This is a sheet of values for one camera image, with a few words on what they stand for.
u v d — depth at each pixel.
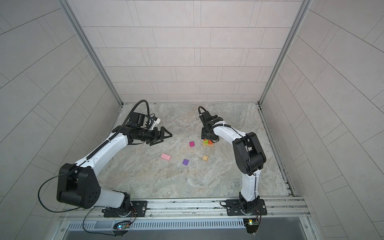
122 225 0.64
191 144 0.94
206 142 0.93
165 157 0.88
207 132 0.68
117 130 0.58
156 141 0.71
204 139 0.89
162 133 0.71
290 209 0.71
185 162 0.87
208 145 0.94
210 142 0.94
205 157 0.88
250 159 0.50
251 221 0.69
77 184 0.45
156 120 0.76
